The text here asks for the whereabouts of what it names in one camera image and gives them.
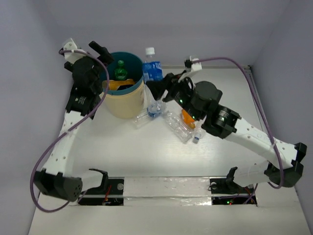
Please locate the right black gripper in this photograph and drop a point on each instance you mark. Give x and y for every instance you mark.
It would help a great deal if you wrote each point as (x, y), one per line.
(159, 87)

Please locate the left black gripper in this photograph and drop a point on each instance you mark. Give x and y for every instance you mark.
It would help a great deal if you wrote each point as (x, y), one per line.
(103, 55)

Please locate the blue label water bottle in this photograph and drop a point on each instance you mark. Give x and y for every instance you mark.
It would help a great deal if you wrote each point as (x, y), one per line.
(152, 71)

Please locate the green plastic bottle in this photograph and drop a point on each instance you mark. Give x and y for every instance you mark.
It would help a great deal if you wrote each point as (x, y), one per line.
(120, 73)

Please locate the orange floral label bottle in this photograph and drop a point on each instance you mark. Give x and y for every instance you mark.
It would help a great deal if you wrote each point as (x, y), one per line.
(112, 85)

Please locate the orange juice bottle blue label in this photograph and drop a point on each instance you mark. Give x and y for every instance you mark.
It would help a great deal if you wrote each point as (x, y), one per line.
(126, 84)

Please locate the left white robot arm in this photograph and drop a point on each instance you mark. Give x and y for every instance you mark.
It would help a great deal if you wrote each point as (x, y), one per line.
(56, 177)

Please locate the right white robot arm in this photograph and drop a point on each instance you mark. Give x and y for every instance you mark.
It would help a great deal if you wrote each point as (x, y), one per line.
(282, 164)

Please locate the blue label bottle near bin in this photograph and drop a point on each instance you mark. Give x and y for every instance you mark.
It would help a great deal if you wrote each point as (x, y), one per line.
(153, 110)

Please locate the teal and cream bin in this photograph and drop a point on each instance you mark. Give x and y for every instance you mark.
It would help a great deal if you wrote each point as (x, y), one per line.
(128, 102)

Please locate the clear crushed bottle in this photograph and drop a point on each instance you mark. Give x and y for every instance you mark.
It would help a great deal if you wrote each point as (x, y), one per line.
(178, 127)

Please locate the small orange bottle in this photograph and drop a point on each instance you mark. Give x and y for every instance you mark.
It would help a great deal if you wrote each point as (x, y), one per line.
(188, 120)

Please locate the clear bottle white cap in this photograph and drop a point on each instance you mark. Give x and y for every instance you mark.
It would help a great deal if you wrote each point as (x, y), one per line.
(199, 133)

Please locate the silver tape strip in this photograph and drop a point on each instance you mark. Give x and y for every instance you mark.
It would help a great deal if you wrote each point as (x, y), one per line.
(166, 191)

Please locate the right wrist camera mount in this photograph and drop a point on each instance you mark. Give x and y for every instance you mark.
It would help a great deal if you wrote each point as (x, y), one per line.
(192, 66)

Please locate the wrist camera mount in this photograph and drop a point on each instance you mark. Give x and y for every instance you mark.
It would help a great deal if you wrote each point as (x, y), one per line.
(192, 66)
(71, 51)

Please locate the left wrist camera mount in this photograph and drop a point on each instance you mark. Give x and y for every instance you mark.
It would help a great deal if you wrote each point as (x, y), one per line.
(71, 51)

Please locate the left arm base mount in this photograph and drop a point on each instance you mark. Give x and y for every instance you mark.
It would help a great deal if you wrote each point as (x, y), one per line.
(112, 195)

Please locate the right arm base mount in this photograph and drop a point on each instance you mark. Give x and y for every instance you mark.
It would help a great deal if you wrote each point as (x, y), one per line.
(223, 194)

